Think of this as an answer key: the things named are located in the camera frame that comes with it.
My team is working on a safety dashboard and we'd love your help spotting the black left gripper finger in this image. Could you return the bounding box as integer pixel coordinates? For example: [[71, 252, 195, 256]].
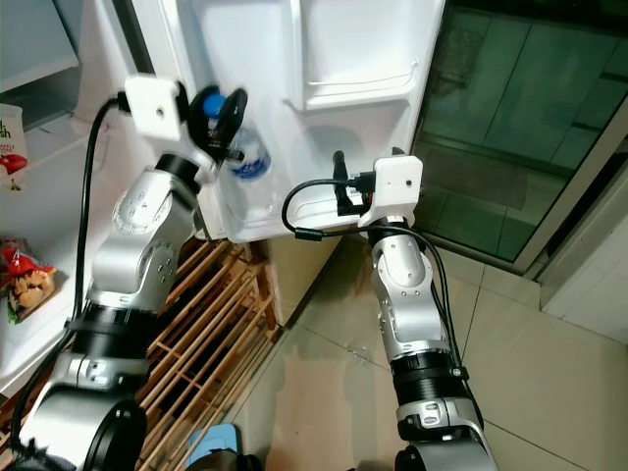
[[177, 82, 207, 148], [222, 87, 250, 146]]

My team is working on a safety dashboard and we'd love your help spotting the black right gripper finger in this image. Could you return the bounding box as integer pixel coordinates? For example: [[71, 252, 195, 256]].
[[331, 149, 351, 215]]

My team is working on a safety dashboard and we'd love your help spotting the blue cap water bottle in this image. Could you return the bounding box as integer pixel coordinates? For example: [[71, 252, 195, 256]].
[[199, 88, 276, 212]]

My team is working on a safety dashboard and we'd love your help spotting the white fridge door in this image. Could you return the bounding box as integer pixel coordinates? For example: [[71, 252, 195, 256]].
[[128, 0, 447, 244]]

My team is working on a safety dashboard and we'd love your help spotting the white fridge door bin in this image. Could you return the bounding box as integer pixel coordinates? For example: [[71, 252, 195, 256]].
[[204, 147, 366, 242], [289, 0, 423, 111]]

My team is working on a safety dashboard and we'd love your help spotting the fridge cabinet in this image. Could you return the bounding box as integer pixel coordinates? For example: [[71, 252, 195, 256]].
[[0, 0, 207, 398]]

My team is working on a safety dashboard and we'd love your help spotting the translucent grey fridge drawer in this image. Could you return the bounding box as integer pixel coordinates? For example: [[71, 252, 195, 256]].
[[0, 0, 79, 94]]

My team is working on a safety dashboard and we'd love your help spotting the wooden slatted rack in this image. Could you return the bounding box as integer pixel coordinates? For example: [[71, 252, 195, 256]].
[[0, 235, 281, 471]]

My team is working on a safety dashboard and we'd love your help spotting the dark green glass door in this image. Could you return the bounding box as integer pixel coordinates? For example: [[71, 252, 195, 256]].
[[410, 0, 628, 271]]

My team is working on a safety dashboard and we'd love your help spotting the white Deli Fresh bag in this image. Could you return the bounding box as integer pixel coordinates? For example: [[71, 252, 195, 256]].
[[0, 103, 28, 192]]

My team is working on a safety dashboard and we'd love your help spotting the red snack bag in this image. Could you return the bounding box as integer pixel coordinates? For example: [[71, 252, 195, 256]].
[[0, 235, 58, 325]]

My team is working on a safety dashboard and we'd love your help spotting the light blue floor pad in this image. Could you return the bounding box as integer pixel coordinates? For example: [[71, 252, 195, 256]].
[[186, 422, 241, 471]]

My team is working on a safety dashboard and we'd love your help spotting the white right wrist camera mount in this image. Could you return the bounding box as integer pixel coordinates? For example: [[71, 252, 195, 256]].
[[358, 154, 425, 229]]

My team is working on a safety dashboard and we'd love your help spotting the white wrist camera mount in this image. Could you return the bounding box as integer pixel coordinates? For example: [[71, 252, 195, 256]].
[[124, 74, 187, 158], [358, 154, 425, 229]]

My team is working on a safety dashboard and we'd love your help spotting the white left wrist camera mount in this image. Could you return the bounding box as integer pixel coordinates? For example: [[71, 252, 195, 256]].
[[124, 74, 187, 158]]

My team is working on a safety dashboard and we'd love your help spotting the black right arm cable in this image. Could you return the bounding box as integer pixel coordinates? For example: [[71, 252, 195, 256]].
[[282, 177, 487, 433]]

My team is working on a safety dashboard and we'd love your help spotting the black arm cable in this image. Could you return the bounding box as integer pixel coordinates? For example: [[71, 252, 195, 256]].
[[282, 177, 487, 433], [10, 93, 131, 462]]

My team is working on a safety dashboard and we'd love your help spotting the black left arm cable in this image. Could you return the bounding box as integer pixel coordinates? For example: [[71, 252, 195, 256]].
[[10, 93, 131, 462]]

